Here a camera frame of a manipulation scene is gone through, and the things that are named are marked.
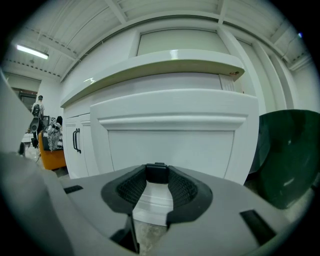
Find white drawer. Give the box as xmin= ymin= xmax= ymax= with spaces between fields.
xmin=89 ymin=88 xmax=260 ymax=227

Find white vanity cabinet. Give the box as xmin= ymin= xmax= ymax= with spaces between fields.
xmin=59 ymin=48 xmax=261 ymax=227

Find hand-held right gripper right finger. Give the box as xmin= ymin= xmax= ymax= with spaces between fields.
xmin=139 ymin=164 xmax=304 ymax=256

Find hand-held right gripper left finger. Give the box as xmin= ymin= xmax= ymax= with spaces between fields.
xmin=0 ymin=152 xmax=147 ymax=256

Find fluorescent ceiling light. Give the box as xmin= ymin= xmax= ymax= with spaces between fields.
xmin=16 ymin=44 xmax=49 ymax=60

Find striped black-white blanket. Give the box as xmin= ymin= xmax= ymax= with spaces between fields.
xmin=41 ymin=127 xmax=64 ymax=152

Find dark green bin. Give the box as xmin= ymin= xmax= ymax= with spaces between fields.
xmin=249 ymin=109 xmax=320 ymax=211

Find orange sofa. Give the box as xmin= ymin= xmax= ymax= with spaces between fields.
xmin=37 ymin=129 xmax=67 ymax=171

